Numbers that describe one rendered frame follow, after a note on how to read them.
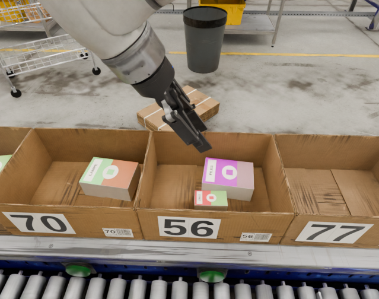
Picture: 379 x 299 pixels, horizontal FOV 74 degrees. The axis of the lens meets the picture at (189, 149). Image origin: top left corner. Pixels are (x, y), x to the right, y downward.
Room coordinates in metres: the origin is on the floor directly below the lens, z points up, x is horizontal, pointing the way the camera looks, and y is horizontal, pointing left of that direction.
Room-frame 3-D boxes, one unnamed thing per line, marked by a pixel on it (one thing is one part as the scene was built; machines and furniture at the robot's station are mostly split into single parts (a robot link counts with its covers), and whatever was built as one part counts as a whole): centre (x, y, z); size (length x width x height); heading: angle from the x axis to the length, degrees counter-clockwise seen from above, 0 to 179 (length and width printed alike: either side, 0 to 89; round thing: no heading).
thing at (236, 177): (0.52, -0.13, 0.92); 0.16 x 0.11 x 0.07; 81
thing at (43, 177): (0.48, 0.32, 0.96); 0.39 x 0.29 x 0.17; 88
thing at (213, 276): (0.25, -0.07, 0.81); 0.07 x 0.01 x 0.07; 88
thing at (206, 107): (2.01, 0.10, 0.06); 0.69 x 0.47 x 0.13; 135
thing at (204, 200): (0.44, -0.07, 0.91); 0.10 x 0.06 x 0.05; 89
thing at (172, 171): (0.46, -0.07, 0.96); 0.39 x 0.29 x 0.17; 88
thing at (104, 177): (0.52, 0.26, 0.92); 0.16 x 0.11 x 0.07; 81
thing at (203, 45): (3.10, -0.18, 0.32); 0.50 x 0.50 x 0.64
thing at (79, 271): (0.26, 0.33, 0.81); 0.07 x 0.01 x 0.07; 88
